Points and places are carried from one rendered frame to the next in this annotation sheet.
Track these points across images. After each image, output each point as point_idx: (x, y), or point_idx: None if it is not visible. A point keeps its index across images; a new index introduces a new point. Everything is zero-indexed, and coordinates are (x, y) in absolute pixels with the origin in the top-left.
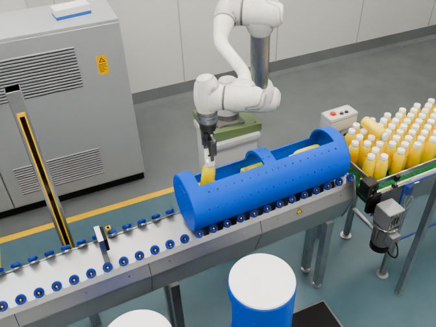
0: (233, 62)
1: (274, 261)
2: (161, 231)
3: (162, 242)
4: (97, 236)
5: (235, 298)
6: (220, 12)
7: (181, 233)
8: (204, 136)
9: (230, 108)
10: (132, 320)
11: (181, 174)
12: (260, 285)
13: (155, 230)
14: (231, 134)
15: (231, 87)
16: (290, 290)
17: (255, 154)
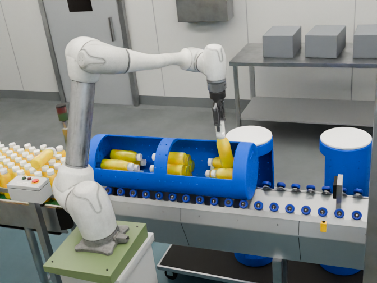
0: (171, 55)
1: (231, 138)
2: (277, 204)
3: (283, 196)
4: (341, 178)
5: (272, 136)
6: (124, 48)
7: (262, 196)
8: (221, 108)
9: None
10: (343, 144)
11: (244, 151)
12: (253, 133)
13: (281, 206)
14: None
15: (201, 50)
16: (240, 127)
17: (171, 146)
